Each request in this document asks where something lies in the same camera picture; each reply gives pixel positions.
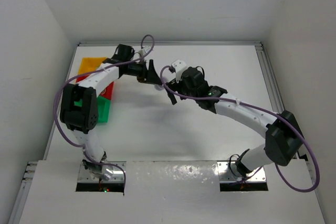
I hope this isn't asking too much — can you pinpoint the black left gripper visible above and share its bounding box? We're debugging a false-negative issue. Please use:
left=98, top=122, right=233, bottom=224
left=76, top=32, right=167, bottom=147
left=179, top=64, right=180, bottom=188
left=125, top=59, right=161, bottom=84

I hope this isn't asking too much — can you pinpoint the clear jar of paper clips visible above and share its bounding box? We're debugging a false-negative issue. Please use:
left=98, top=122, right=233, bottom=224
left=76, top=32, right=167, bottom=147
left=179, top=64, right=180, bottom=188
left=154, top=84, right=164, bottom=91

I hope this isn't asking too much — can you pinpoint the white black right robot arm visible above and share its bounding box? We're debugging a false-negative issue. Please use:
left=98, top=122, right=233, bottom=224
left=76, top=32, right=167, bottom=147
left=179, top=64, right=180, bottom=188
left=166, top=64, right=302, bottom=178

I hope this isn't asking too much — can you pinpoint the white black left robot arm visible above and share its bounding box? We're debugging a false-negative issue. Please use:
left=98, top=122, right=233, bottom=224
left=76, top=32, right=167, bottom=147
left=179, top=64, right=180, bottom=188
left=60, top=44, right=162, bottom=180

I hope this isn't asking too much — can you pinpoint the red plastic bin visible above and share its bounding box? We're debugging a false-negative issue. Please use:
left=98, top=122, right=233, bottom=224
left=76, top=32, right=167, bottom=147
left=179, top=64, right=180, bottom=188
left=76, top=75, right=114, bottom=100

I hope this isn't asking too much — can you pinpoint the green plastic bin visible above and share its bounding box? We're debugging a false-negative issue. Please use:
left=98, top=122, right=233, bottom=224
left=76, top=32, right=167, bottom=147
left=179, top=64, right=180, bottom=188
left=73, top=95, right=111, bottom=124

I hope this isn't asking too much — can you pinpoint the yellow plastic bin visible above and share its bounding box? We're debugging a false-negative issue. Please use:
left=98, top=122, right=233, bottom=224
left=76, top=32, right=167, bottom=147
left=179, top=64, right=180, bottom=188
left=78, top=57, right=106, bottom=74

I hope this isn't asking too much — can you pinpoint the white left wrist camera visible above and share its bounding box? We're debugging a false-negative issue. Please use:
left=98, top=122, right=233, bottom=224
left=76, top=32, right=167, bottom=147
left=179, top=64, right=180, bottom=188
left=138, top=46, right=152, bottom=57

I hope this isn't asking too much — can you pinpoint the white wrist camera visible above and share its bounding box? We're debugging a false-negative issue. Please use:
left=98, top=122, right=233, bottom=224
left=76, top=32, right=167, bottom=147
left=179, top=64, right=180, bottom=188
left=171, top=59, right=188, bottom=83
left=138, top=46, right=152, bottom=57

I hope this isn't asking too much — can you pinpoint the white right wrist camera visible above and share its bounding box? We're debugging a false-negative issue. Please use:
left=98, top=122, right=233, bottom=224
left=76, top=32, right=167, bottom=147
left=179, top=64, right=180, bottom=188
left=171, top=59, right=188, bottom=83

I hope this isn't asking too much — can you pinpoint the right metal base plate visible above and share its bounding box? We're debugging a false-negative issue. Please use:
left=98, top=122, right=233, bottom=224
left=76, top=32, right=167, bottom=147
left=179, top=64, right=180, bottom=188
left=217, top=161, right=267, bottom=183

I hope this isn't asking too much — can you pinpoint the metal base plate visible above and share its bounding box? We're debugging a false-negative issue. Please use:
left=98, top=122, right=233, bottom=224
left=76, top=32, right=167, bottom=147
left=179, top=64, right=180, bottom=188
left=78, top=160, right=124, bottom=183
left=217, top=161, right=267, bottom=183

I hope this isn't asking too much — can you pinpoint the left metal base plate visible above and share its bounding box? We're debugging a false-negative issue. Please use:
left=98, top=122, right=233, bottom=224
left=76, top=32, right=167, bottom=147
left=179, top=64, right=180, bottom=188
left=78, top=160, right=124, bottom=183

